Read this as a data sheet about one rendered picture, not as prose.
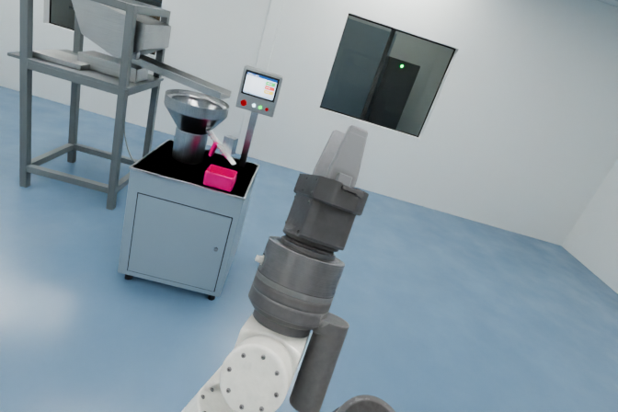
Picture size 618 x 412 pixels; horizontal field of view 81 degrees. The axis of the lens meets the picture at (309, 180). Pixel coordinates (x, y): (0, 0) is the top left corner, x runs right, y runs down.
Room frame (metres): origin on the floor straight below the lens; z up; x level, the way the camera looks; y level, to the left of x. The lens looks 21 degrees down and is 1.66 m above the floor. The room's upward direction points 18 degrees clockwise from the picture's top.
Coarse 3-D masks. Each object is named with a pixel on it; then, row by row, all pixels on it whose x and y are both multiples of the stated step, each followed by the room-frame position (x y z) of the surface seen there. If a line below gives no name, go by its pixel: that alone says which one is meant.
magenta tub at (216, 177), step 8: (208, 168) 1.82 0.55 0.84; (216, 168) 1.88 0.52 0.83; (224, 168) 1.89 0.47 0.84; (208, 176) 1.77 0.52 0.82; (216, 176) 1.77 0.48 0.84; (224, 176) 1.89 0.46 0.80; (232, 176) 1.89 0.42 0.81; (208, 184) 1.77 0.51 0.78; (216, 184) 1.77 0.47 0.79; (224, 184) 1.78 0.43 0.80; (232, 184) 1.78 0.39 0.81
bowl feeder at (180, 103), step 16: (176, 96) 2.08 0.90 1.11; (192, 96) 2.19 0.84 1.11; (208, 96) 2.23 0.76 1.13; (176, 112) 1.89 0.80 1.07; (192, 112) 1.88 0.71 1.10; (208, 112) 1.92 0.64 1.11; (224, 112) 2.02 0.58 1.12; (176, 128) 2.01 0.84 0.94; (192, 128) 1.94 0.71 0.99; (208, 128) 1.99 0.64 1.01; (176, 144) 1.98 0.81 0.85; (192, 144) 1.97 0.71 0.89; (224, 144) 2.00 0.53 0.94; (192, 160) 1.98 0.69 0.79
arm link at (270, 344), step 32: (256, 288) 0.30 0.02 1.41; (256, 320) 0.30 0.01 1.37; (288, 320) 0.28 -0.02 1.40; (320, 320) 0.30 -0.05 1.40; (256, 352) 0.25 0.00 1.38; (288, 352) 0.27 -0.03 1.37; (320, 352) 0.29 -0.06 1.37; (224, 384) 0.24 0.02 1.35; (256, 384) 0.24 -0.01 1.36; (288, 384) 0.24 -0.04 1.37; (320, 384) 0.27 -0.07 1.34
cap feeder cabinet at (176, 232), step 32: (160, 160) 1.90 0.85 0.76; (224, 160) 2.21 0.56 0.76; (128, 192) 1.71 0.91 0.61; (160, 192) 1.73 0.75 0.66; (192, 192) 1.75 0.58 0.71; (224, 192) 1.76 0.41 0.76; (128, 224) 1.71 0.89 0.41; (160, 224) 1.73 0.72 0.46; (192, 224) 1.74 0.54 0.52; (224, 224) 1.76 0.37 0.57; (128, 256) 1.72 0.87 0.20; (160, 256) 1.73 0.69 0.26; (192, 256) 1.75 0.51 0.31; (224, 256) 1.77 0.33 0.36; (192, 288) 1.76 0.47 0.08
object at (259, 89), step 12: (252, 72) 2.14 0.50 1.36; (264, 72) 2.15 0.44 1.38; (240, 84) 2.14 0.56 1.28; (252, 84) 2.14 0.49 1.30; (264, 84) 2.14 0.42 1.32; (276, 84) 2.15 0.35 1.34; (240, 96) 2.14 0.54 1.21; (252, 96) 2.14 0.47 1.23; (264, 96) 2.15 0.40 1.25; (276, 96) 2.16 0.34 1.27; (252, 108) 2.14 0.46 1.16; (264, 108) 2.15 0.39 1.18; (252, 120) 2.19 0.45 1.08; (252, 132) 2.19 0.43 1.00
